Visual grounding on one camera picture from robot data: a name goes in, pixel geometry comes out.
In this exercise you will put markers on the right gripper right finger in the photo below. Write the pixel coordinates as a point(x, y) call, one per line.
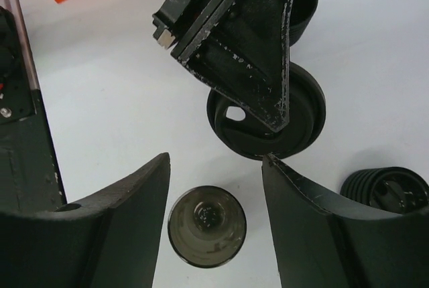
point(323, 239)

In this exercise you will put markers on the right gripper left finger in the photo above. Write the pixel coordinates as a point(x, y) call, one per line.
point(110, 238)

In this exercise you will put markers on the translucent grey coffee cup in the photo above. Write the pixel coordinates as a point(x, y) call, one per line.
point(207, 227)

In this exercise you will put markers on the black smooth coffee cup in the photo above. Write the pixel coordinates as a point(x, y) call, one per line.
point(302, 13)

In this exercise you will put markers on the aluminium frame rail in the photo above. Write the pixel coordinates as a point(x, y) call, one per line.
point(15, 8)

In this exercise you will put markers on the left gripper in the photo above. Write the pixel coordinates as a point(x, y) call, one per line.
point(233, 46)

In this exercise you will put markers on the black cup lid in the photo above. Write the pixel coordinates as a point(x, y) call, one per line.
point(284, 120)

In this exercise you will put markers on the black ribbed coffee cup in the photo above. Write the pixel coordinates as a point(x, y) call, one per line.
point(393, 189)

